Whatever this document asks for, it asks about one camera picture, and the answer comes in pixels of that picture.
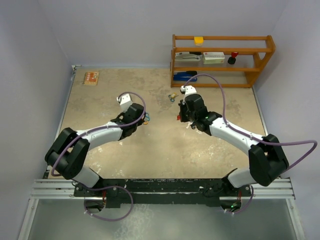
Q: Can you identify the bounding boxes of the red black stamp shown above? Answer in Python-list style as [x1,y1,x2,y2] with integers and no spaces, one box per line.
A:
[227,52,239,65]

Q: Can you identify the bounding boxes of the aluminium frame rail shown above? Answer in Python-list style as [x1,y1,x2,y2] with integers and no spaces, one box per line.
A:
[29,177,297,200]

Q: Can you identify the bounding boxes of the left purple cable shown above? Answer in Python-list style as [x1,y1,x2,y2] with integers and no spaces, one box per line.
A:
[50,91,147,222]

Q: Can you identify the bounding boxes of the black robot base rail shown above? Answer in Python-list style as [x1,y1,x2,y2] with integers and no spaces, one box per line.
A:
[72,178,252,209]

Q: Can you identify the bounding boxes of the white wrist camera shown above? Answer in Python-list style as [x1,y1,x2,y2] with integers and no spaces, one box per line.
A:
[180,85,197,105]
[116,93,133,113]

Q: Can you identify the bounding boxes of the yellow box on shelf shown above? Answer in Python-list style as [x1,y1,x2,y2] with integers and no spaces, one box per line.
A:
[193,36,204,47]

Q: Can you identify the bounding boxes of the orange spiral notebook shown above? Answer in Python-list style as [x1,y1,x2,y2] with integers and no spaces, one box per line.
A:
[82,71,100,86]

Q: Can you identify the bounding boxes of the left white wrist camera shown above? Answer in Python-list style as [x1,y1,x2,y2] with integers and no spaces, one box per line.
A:
[116,93,133,113]

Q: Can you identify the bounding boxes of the wooden shelf rack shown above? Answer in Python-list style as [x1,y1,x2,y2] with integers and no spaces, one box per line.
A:
[170,35,276,88]

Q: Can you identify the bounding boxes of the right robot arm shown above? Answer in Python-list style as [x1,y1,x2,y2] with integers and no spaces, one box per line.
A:
[178,93,289,196]

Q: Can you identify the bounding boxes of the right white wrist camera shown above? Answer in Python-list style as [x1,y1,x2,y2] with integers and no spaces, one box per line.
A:
[180,85,197,105]

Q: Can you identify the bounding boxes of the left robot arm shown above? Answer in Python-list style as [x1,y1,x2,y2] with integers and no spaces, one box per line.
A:
[44,103,145,196]

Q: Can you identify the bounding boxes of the blue stapler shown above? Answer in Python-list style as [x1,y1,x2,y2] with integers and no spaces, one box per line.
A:
[173,70,198,82]

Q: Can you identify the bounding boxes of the white staples box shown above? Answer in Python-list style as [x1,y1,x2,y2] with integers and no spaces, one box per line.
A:
[202,52,225,65]

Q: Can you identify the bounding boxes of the white stapler on shelf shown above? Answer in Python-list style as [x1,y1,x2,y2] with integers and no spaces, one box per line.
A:
[174,51,202,62]

